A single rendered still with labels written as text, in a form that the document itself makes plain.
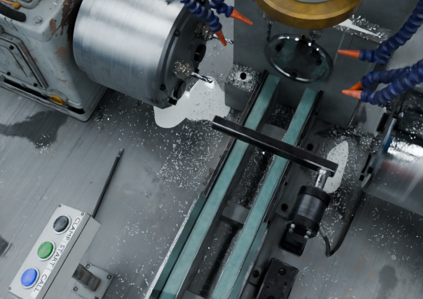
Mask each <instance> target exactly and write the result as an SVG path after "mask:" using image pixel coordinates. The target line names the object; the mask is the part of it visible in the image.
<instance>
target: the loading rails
mask: <svg viewBox="0 0 423 299"><path fill-rule="evenodd" d="M280 81H281V78H280V77H277V76H274V75H272V74H268V70H266V69H264V71H263V73H262V75H261V77H260V79H259V81H258V83H257V85H256V87H255V88H254V89H253V93H252V95H251V97H250V99H249V101H248V103H247V105H246V107H245V109H244V111H243V113H240V112H237V114H236V116H235V118H234V120H233V122H235V123H238V124H240V125H243V126H245V127H247V128H250V129H253V130H255V131H257V132H260V133H263V134H265V135H268V136H270V137H272V138H275V139H278V140H280V141H282V142H285V143H287V144H290V145H292V146H295V147H298V146H300V147H303V148H304V150H305V151H307V152H310V153H312V154H316V152H317V149H318V147H319V144H318V143H316V142H313V141H311V140H309V139H307V137H308V134H309V132H310V130H311V127H312V125H313V123H314V121H315V118H316V116H317V114H318V113H317V112H318V110H319V106H320V103H321V100H322V97H323V95H324V91H321V90H320V91H319V92H317V91H314V90H312V89H309V88H307V87H306V89H305V91H304V93H303V96H302V98H301V100H300V102H299V104H298V106H297V108H296V111H295V113H294V115H293V118H292V119H291V122H290V124H289V126H288V129H287V130H285V129H284V128H281V127H278V126H276V125H273V124H270V123H268V120H269V118H270V116H271V114H272V112H273V110H274V107H275V106H276V103H277V99H278V92H279V85H280ZM255 148H256V147H255V146H253V145H251V144H248V143H246V142H243V141H241V140H238V139H236V138H233V137H231V138H230V140H229V141H228V144H227V146H226V148H225V150H224V151H223V154H222V155H220V160H219V162H218V164H217V166H216V168H215V169H212V168H209V170H208V172H207V174H206V176H205V178H204V180H203V185H205V186H206V188H205V190H204V191H202V193H201V194H200V193H198V194H197V195H196V198H195V200H194V202H193V204H192V205H191V208H190V209H189V212H188V214H187V215H186V218H185V219H184V222H183V224H182V226H181V228H180V229H179V230H178V232H177V234H176V236H175V238H174V240H173V242H172V244H171V248H170V249H169V251H168V253H167V255H166V257H165V259H164V261H163V263H162V265H161V267H160V269H159V271H158V273H157V275H156V277H155V279H154V281H153V283H152V285H151V287H150V289H149V291H148V293H147V295H146V297H145V298H144V299H207V298H205V297H203V296H200V295H198V294H196V293H194V292H192V291H190V290H189V287H190V286H191V283H192V281H193V279H194V277H195V275H196V272H197V270H198V268H199V266H200V264H201V262H202V260H203V258H204V256H205V254H206V252H207V249H208V247H209V245H210V243H211V241H212V239H213V236H214V235H215V232H216V231H217V228H218V226H219V224H220V222H221V221H223V222H225V223H227V224H229V225H232V226H234V227H237V228H239V229H241V232H240V234H239V237H238V239H237V241H236V243H235V245H234V248H233V250H232V252H231V254H230V257H229V259H228V261H227V263H226V265H225V267H224V270H223V272H222V274H221V277H220V279H219V280H218V283H217V285H216V287H215V290H214V292H213V294H212V296H211V298H210V299H242V297H243V295H244V292H245V289H246V288H247V285H248V283H249V284H251V285H253V286H255V287H257V288H259V287H260V285H261V283H262V280H263V277H264V275H265V273H266V269H264V268H262V267H260V266H258V265H256V264H257V262H258V260H259V257H260V255H261V252H262V250H263V248H264V245H265V243H266V241H267V237H268V233H269V229H270V226H271V224H270V223H271V220H272V218H273V215H274V216H276V217H278V218H281V219H283V220H286V219H287V218H288V215H289V214H290V213H291V211H292V209H293V206H294V203H292V202H290V201H287V200H284V199H282V198H281V197H282V195H283V192H284V190H285V188H286V185H287V184H288V181H289V178H290V176H291V174H292V172H293V169H294V167H295V164H296V163H295V162H292V161H289V160H288V159H285V158H282V157H280V156H278V155H275V157H274V159H273V162H272V164H271V166H270V168H269V171H268V173H267V174H266V177H265V179H264V181H263V184H262V186H261V188H260V190H259V192H258V194H257V197H256V199H255V201H254V204H253V206H252V208H251V209H249V208H247V207H244V206H242V205H240V204H238V203H235V202H233V201H231V199H232V197H233V195H234V192H235V190H236V188H237V186H238V184H239V182H240V179H241V177H242V175H243V173H244V171H245V169H246V167H247V165H248V163H249V161H250V159H251V156H252V154H253V152H254V150H255Z"/></svg>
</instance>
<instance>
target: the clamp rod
mask: <svg viewBox="0 0 423 299"><path fill-rule="evenodd" d="M323 171H324V170H323V169H322V172H320V173H319V172H318V174H317V177H316V178H315V181H314V183H313V186H316V187H318V188H320V189H323V188H324V186H325V183H326V180H327V177H328V176H327V175H328V172H327V174H324V173H323Z"/></svg>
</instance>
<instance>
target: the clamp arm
mask: <svg viewBox="0 0 423 299"><path fill-rule="evenodd" d="M211 127H212V129H214V130H216V131H218V132H221V133H224V134H226V135H229V136H231V137H233V138H236V139H238V140H241V141H243V142H246V143H248V144H251V145H253V146H255V147H258V148H260V149H262V150H265V151H268V152H270V153H272V154H275V155H278V156H280V157H282V158H285V159H288V160H289V161H292V162H295V163H297V164H299V165H302V166H305V167H307V168H309V169H312V170H314V171H317V172H319V173H320V172H322V169H323V170H324V171H323V173H324V174H327V172H328V175H327V176H328V177H331V178H333V177H334V175H335V173H336V171H337V168H338V166H339V165H338V164H337V163H335V162H332V161H330V160H327V159H324V158H323V157H320V156H317V155H315V154H312V153H310V152H307V151H305V150H304V148H303V147H300V146H298V147H295V146H292V145H290V144H287V143H285V142H282V141H280V140H278V139H275V138H272V137H270V136H268V135H265V134H263V133H260V132H257V131H255V130H253V129H250V128H247V127H245V126H243V125H240V124H238V123H235V122H233V121H230V118H228V117H226V116H224V117H223V118H222V117H221V116H218V115H215V116H214V118H213V120H212V122H211Z"/></svg>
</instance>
